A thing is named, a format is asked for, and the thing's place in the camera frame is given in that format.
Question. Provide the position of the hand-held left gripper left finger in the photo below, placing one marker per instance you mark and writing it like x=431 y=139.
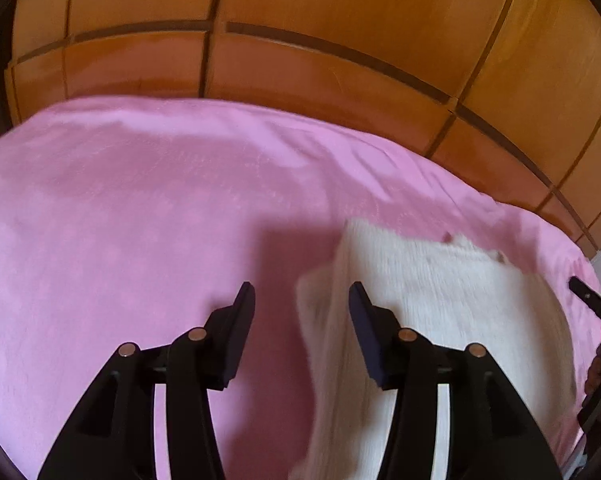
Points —
x=238 y=330

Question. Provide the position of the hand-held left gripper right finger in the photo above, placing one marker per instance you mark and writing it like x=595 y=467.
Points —
x=365 y=330

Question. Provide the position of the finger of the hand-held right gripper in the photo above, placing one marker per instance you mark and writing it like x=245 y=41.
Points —
x=597 y=302

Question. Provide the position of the white knit sweater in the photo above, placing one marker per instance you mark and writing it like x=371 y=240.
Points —
x=430 y=285

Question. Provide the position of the pink blanket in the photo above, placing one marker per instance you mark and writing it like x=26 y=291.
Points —
x=130 y=210

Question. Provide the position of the wooden wardrobe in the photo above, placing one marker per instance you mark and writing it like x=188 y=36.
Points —
x=330 y=5

